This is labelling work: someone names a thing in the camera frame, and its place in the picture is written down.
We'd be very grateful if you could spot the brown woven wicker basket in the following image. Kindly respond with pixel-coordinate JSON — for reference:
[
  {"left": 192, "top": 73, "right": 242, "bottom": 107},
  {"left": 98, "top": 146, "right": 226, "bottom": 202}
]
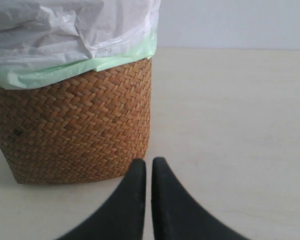
[{"left": 0, "top": 58, "right": 152, "bottom": 184}]

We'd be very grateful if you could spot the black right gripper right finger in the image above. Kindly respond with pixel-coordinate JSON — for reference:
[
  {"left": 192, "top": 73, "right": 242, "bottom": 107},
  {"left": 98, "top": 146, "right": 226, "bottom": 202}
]
[{"left": 151, "top": 157, "right": 243, "bottom": 240}]

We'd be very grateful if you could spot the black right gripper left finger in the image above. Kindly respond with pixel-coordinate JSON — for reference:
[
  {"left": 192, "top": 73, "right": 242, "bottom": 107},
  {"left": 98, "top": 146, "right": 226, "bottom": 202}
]
[{"left": 60, "top": 158, "right": 147, "bottom": 240}]

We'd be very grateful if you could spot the white plastic bin liner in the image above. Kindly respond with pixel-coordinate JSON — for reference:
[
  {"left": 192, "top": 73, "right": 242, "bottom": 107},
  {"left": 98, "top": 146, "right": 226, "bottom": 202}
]
[{"left": 0, "top": 0, "right": 161, "bottom": 90}]

